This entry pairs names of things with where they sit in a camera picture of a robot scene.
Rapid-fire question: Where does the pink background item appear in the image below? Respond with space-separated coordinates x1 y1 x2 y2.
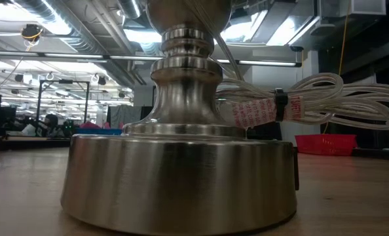
79 121 125 130

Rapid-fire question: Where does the black metal frame stand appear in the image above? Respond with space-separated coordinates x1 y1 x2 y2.
35 79 91 132

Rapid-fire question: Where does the white red-printed safety tag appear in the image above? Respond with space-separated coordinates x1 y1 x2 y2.
229 94 306 129

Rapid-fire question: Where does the black cable tie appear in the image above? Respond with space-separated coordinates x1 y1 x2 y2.
274 87 289 123

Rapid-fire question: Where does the grey hanging cloth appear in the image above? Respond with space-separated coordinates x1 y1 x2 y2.
106 104 153 130

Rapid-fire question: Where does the background robot with green lights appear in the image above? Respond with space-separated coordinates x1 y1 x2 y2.
62 119 76 137

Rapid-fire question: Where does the person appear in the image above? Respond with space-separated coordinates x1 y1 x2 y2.
43 113 61 137

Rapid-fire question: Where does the wooden background table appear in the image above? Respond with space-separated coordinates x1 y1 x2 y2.
0 135 71 152

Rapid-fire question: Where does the blue bin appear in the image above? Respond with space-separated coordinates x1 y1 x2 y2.
75 127 123 136

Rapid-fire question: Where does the bundled clear lamp cord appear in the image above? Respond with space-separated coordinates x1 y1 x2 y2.
184 0 389 149

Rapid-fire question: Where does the brushed metal lamp base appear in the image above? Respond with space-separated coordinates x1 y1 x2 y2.
60 0 299 236

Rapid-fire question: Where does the black ceiling camera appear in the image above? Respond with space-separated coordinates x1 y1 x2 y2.
20 23 45 43

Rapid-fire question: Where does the red plastic basket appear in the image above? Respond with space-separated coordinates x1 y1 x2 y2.
294 133 358 157

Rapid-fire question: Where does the yellow hanging cable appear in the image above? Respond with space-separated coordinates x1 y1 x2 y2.
337 9 351 76

